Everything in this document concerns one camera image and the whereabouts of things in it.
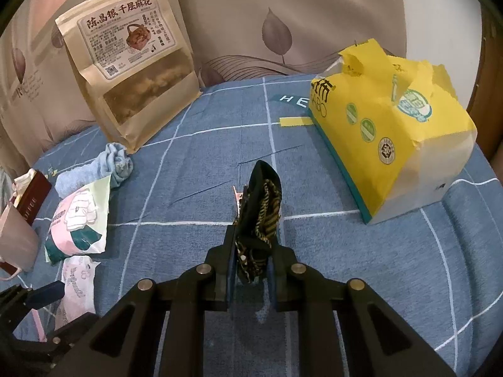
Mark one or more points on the yellow tissue pack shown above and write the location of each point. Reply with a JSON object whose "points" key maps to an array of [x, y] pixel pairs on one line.
{"points": [[373, 157]]}

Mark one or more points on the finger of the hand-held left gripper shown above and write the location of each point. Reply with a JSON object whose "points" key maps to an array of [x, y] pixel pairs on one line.
{"points": [[59, 339], [47, 294]]}

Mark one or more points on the dark red box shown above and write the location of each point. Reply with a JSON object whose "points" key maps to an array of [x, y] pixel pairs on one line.
{"points": [[35, 196]]}

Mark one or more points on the pink green snack packet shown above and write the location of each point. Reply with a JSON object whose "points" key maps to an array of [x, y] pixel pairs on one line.
{"points": [[78, 212]]}

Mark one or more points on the leaf-print curtain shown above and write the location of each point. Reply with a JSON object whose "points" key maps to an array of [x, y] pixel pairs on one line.
{"points": [[314, 8]]}

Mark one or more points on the kraft paper snack bag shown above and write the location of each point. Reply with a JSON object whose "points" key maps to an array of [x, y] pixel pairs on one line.
{"points": [[90, 86]]}

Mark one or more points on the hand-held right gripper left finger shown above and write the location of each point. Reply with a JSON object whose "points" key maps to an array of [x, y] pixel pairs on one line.
{"points": [[231, 282]]}

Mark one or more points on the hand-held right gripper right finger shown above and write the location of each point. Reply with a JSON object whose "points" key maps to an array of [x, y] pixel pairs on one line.
{"points": [[273, 290]]}

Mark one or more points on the light blue towel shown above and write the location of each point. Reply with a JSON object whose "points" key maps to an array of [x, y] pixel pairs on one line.
{"points": [[114, 161]]}

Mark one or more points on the pink paper bag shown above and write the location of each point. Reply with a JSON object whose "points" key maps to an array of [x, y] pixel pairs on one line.
{"points": [[17, 235]]}

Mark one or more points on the black patterned pouch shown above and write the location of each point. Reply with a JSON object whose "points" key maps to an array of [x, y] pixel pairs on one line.
{"points": [[261, 188]]}

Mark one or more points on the pink white plastic packet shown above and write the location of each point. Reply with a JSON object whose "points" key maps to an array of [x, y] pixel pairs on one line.
{"points": [[76, 282]]}

